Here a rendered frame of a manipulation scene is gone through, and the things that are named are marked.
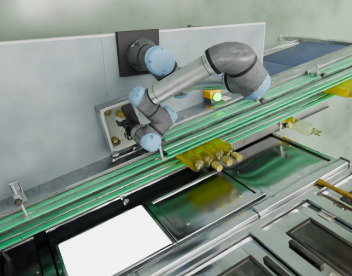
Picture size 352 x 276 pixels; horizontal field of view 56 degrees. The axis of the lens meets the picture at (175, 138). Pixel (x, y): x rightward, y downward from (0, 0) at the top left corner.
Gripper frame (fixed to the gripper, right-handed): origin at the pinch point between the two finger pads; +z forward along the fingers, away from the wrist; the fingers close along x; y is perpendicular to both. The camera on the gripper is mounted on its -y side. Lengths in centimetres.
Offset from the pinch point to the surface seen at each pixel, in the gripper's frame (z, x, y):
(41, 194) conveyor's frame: -5, -46, 20
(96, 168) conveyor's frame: -1.6, -19.3, 20.3
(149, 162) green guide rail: -13.5, 3.2, 22.4
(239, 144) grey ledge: -7, 61, 40
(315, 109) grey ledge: -7, 124, 41
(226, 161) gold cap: -35, 33, 26
